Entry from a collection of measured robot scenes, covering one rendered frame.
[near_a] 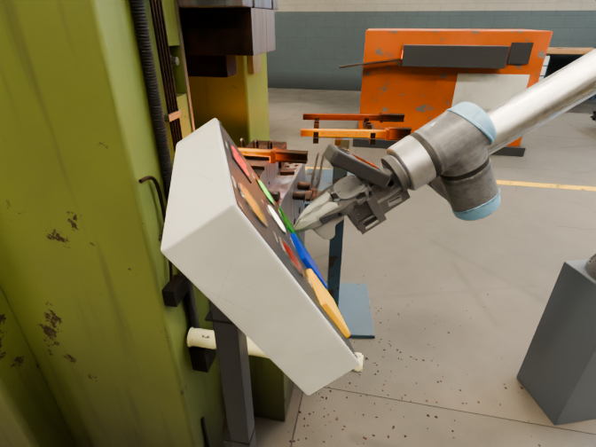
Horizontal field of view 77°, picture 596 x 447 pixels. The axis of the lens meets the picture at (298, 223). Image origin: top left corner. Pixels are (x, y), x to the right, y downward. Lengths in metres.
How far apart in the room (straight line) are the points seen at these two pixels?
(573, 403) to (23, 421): 1.78
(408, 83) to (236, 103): 3.36
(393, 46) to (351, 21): 4.13
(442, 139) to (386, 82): 3.86
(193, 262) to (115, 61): 0.45
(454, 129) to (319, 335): 0.41
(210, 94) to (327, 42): 7.32
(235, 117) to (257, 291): 1.02
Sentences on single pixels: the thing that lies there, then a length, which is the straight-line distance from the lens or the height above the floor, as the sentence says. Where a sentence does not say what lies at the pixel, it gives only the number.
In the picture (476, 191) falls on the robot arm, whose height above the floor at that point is 1.07.
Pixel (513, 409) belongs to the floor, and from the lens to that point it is 1.84.
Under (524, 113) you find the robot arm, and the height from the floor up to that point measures 1.17.
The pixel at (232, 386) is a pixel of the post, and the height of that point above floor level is 0.77.
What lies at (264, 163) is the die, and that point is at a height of 0.99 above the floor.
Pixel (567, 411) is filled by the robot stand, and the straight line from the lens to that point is 1.82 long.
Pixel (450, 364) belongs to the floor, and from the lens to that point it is 1.89.
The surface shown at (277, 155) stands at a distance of 1.09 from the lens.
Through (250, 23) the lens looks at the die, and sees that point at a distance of 0.93.
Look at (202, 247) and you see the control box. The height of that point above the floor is 1.16.
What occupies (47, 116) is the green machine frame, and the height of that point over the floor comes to 1.19.
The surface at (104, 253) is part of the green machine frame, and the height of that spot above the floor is 0.91.
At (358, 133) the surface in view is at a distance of 1.44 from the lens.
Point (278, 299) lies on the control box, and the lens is 0.39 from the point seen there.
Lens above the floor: 1.34
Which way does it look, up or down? 29 degrees down
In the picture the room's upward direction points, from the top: straight up
